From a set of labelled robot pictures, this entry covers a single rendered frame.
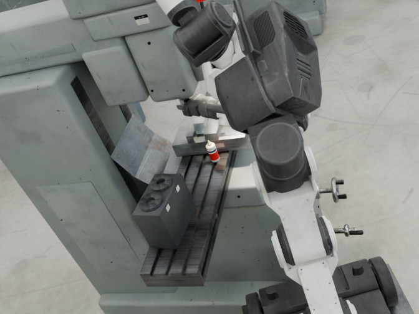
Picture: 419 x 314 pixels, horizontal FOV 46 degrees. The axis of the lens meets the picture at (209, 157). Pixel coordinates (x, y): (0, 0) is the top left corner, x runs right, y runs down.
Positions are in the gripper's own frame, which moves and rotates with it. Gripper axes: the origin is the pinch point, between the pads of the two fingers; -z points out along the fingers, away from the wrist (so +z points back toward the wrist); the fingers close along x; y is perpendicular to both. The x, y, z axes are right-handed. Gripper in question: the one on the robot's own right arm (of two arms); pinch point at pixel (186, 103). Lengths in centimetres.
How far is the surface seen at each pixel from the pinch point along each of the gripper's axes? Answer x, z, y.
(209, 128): -4.6, 3.1, 16.3
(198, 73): -2.8, 10.9, -14.5
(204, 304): 35, -6, 104
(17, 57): 34, -46, -41
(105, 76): 20.3, -15.0, -25.7
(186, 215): 37.9, 20.4, 23.5
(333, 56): -232, -67, 122
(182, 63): 3.8, 11.6, -23.3
